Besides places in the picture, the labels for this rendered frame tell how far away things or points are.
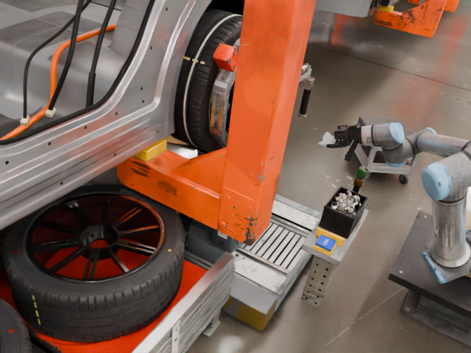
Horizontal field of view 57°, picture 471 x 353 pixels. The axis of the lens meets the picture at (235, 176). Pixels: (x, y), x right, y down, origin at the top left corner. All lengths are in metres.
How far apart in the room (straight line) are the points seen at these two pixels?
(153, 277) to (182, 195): 0.36
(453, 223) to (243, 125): 0.82
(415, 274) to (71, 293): 1.46
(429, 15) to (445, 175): 4.07
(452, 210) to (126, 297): 1.13
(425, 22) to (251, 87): 4.23
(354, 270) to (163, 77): 1.47
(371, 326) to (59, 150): 1.61
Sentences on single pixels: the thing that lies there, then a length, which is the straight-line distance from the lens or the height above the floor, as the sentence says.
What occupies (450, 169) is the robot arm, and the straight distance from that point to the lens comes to 1.53.
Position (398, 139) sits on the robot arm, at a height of 0.85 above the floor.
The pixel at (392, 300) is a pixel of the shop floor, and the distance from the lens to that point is 2.47.
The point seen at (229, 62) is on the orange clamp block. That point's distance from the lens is 1.81.
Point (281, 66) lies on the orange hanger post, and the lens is 1.33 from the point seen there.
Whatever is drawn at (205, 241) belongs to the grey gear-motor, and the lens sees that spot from 2.13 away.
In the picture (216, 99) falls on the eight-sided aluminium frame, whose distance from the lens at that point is 1.90.
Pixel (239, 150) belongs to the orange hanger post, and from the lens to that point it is 1.51.
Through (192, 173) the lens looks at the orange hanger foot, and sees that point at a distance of 1.70.
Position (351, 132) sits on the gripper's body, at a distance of 2.05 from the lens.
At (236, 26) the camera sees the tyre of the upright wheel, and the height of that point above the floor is 1.16.
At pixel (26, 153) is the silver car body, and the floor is 0.94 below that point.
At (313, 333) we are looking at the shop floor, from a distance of 2.17.
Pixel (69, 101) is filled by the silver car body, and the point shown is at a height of 0.87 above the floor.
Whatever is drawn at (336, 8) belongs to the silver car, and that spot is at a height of 0.81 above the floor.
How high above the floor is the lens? 1.66
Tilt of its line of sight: 33 degrees down
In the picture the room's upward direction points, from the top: 8 degrees clockwise
